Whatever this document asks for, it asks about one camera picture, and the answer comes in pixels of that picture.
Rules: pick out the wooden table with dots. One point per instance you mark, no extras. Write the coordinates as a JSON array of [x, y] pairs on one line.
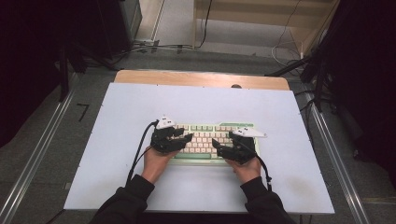
[[186, 77]]

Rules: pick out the person's dark clothing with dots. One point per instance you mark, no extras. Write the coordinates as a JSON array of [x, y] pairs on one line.
[[193, 219]]

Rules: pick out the dark cabinet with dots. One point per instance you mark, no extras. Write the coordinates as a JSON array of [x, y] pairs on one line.
[[118, 25]]

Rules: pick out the light wooden shelf unit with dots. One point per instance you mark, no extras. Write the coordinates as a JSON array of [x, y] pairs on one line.
[[258, 15]]

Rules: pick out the aluminium floor rail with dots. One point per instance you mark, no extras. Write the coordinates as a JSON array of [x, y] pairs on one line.
[[339, 161], [34, 155]]

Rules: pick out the black curtain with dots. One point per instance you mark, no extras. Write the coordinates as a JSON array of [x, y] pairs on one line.
[[28, 62], [367, 77]]

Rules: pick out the white table cover board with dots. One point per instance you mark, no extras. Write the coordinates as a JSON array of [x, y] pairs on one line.
[[193, 102]]

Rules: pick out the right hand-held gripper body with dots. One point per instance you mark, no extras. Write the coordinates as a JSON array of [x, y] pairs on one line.
[[241, 151]]

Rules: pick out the black metal stand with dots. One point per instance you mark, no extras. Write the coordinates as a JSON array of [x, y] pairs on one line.
[[319, 84], [63, 77]]

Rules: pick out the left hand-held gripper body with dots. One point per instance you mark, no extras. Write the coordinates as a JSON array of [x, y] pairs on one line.
[[163, 140]]

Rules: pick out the person's left hand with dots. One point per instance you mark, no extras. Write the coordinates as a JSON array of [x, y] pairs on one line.
[[157, 166]]

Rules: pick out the green and pink keyboard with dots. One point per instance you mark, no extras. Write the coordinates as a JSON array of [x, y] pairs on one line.
[[205, 137]]

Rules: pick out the person's right hand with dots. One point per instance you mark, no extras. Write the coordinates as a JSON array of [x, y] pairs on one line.
[[247, 171]]

